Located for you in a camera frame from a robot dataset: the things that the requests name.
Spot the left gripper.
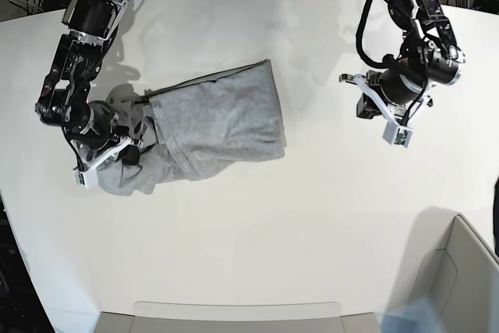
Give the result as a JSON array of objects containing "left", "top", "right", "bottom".
[{"left": 339, "top": 69, "right": 433, "bottom": 127}]

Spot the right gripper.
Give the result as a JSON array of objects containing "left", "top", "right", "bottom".
[{"left": 64, "top": 101, "right": 150, "bottom": 177}]

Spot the grey T-shirt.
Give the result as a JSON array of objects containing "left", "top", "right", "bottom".
[{"left": 97, "top": 60, "right": 286, "bottom": 196}]

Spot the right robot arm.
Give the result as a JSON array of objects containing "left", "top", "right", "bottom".
[{"left": 35, "top": 0, "right": 136, "bottom": 185}]

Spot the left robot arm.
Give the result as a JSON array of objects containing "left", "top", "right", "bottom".
[{"left": 339, "top": 0, "right": 465, "bottom": 146}]

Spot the grey bin bottom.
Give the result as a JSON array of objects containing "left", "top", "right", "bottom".
[{"left": 94, "top": 301, "right": 381, "bottom": 332}]

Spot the white bin right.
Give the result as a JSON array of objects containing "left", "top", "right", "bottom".
[{"left": 410, "top": 215, "right": 498, "bottom": 332}]

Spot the blue cloth bottom corner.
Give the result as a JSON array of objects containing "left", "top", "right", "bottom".
[{"left": 378, "top": 298, "right": 446, "bottom": 333}]

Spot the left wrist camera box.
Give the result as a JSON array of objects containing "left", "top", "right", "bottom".
[{"left": 383, "top": 121, "right": 413, "bottom": 148}]

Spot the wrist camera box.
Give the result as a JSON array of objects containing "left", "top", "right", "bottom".
[
  {"left": 73, "top": 168, "right": 98, "bottom": 189},
  {"left": 383, "top": 121, "right": 413, "bottom": 148}
]

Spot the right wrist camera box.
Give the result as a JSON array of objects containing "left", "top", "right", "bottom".
[{"left": 73, "top": 168, "right": 98, "bottom": 189}]

